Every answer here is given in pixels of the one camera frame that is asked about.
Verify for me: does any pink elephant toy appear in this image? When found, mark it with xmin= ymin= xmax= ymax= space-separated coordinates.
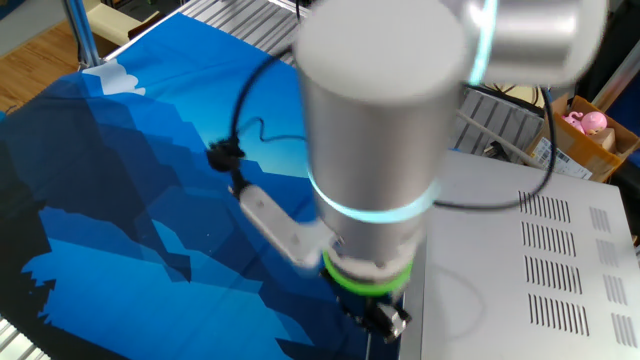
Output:
xmin=561 ymin=110 xmax=586 ymax=134

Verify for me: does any green wrist adapter ring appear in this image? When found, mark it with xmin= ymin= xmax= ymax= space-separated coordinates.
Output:
xmin=321 ymin=249 xmax=416 ymax=298

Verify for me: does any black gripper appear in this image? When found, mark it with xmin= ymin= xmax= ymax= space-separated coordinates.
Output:
xmin=322 ymin=272 xmax=414 ymax=345

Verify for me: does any silver microwave oven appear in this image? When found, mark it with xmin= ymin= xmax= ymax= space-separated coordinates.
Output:
xmin=399 ymin=149 xmax=640 ymax=360

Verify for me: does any round pink toy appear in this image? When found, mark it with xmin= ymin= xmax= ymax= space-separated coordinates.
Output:
xmin=580 ymin=110 xmax=609 ymax=137

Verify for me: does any black cable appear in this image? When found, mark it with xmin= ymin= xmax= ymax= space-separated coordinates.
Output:
xmin=432 ymin=84 xmax=559 ymax=213
xmin=205 ymin=44 xmax=309 ymax=194

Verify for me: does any blue landscape print cloth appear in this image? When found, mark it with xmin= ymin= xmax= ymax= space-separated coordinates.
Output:
xmin=0 ymin=12 xmax=401 ymax=360

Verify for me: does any beige wooden block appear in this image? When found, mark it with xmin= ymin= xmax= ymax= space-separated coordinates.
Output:
xmin=594 ymin=128 xmax=618 ymax=152

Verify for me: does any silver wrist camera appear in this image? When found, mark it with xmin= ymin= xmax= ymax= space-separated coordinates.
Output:
xmin=228 ymin=183 xmax=337 ymax=271

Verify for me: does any brown cardboard box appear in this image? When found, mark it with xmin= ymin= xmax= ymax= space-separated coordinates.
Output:
xmin=524 ymin=92 xmax=640 ymax=184

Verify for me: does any thin white rod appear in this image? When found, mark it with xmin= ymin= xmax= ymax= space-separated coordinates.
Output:
xmin=454 ymin=108 xmax=542 ymax=167

